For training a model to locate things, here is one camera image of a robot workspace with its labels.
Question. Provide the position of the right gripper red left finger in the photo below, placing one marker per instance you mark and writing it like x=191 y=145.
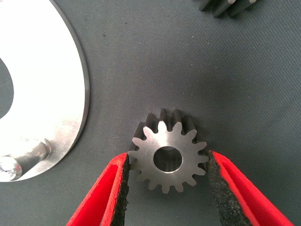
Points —
x=98 y=200

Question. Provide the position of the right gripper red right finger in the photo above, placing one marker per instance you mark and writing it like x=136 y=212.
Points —
x=240 y=202

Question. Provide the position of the steel planetary gear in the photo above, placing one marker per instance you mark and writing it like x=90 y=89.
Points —
x=218 y=9
x=149 y=162

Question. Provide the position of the round metal carrier plate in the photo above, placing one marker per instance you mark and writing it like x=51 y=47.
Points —
x=47 y=70

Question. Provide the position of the dark grey table cloth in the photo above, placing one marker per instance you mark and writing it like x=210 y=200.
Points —
x=188 y=70

